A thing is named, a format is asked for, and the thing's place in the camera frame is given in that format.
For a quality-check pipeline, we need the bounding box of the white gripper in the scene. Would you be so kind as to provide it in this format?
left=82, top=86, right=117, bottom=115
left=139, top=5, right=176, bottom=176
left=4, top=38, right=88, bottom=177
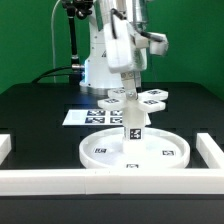
left=104, top=18, right=168, bottom=100

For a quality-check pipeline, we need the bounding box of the white cross-shaped table base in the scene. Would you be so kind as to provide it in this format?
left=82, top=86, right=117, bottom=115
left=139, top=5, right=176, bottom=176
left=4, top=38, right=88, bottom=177
left=98, top=88, right=168, bottom=113

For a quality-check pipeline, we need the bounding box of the white round table top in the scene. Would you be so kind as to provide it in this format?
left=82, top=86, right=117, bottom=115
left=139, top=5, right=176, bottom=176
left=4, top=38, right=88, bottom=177
left=79, top=127, right=190, bottom=170

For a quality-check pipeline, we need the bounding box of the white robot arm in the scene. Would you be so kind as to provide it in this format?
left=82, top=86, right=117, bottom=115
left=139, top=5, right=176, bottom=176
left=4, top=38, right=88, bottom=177
left=80, top=0, right=168, bottom=100

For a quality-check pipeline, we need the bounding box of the white marker sheet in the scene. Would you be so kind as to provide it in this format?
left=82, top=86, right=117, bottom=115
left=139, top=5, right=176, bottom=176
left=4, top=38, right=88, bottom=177
left=62, top=108, right=152, bottom=127

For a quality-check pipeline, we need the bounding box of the white right fence block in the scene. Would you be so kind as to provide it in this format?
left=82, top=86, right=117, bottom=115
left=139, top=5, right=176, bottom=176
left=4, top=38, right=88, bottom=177
left=196, top=133, right=224, bottom=170

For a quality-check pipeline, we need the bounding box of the white fence block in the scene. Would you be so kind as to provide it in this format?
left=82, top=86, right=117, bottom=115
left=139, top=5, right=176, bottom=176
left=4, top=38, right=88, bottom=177
left=0, top=134, right=12, bottom=165
left=196, top=133, right=224, bottom=170

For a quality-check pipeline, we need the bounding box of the white front fence bar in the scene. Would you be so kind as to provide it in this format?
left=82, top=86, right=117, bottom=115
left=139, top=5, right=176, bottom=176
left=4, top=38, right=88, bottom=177
left=0, top=169, right=224, bottom=196

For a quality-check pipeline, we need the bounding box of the white left fence block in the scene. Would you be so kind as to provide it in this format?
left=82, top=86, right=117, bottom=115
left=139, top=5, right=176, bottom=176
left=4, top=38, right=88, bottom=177
left=0, top=134, right=12, bottom=165

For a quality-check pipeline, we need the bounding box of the grey hanging cable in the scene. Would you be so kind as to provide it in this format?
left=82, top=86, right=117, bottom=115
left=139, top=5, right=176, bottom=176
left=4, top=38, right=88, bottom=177
left=50, top=0, right=64, bottom=69

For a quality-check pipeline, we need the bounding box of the black camera stand pole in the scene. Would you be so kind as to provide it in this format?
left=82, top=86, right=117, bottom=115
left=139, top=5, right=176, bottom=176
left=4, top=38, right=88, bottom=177
left=62, top=0, right=93, bottom=85

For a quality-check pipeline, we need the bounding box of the black cable on table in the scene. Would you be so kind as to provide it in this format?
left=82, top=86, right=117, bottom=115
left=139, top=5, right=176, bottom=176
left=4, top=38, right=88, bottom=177
left=30, top=65, right=83, bottom=84

